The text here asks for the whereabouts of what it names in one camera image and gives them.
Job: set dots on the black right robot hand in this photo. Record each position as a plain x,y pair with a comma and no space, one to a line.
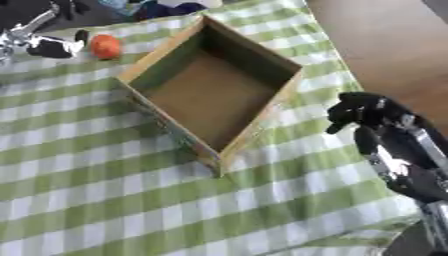
363,110

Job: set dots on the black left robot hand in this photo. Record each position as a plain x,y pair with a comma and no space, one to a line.
51,49

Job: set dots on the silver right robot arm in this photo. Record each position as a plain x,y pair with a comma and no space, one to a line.
436,222

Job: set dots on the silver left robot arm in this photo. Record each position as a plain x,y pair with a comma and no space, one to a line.
6,42

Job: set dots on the tan cardboard box green inside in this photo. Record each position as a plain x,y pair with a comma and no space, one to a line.
213,100

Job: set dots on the orange toy fruit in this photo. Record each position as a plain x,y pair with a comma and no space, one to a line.
105,47

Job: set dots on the teal bag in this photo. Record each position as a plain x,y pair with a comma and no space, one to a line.
119,6

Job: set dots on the dark blue bag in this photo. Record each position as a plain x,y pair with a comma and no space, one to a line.
170,10

